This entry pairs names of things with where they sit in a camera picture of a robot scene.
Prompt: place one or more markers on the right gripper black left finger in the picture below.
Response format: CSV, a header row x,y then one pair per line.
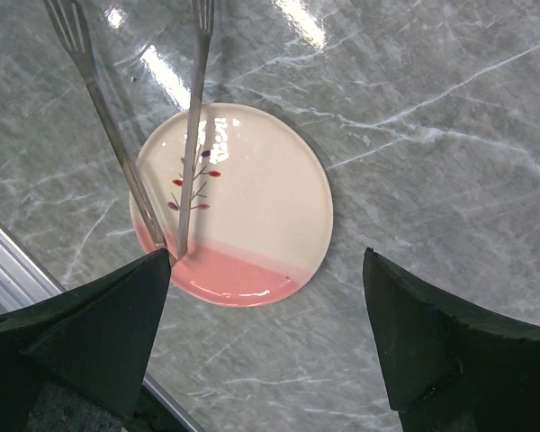
x,y
76,361

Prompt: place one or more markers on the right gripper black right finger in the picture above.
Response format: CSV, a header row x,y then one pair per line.
x,y
448,364

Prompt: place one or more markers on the steel serving tongs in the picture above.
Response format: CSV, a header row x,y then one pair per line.
x,y
70,25

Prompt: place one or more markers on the pink round plate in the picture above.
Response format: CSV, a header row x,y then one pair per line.
x,y
262,211

